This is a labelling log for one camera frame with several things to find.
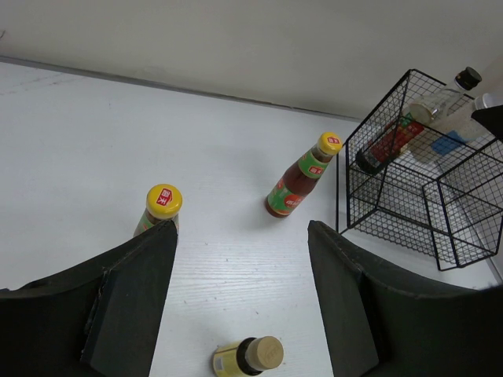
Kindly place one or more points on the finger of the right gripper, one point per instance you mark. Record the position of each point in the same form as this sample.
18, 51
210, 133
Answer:
491, 119

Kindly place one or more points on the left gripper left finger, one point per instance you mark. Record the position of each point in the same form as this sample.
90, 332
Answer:
98, 318

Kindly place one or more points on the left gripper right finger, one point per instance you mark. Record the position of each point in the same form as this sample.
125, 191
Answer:
383, 320

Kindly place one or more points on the white jar silver lid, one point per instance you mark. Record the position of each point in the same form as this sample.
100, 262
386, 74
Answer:
452, 131

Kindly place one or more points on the tall clear black-cap bottle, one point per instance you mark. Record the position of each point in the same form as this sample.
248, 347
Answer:
413, 120

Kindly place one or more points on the yellow-cap sauce bottle left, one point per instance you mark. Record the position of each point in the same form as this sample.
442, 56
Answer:
163, 202

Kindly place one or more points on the yellow-cap sauce bottle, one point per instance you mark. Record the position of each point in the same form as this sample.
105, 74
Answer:
299, 180
163, 202

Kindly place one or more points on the small yellow bottle centre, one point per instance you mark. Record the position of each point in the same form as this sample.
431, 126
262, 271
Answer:
248, 357

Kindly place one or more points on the yellow-cap sauce bottle right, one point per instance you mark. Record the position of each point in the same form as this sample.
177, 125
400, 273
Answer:
299, 180

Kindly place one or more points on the black wire mesh rack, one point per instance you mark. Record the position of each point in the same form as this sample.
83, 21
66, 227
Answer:
449, 209

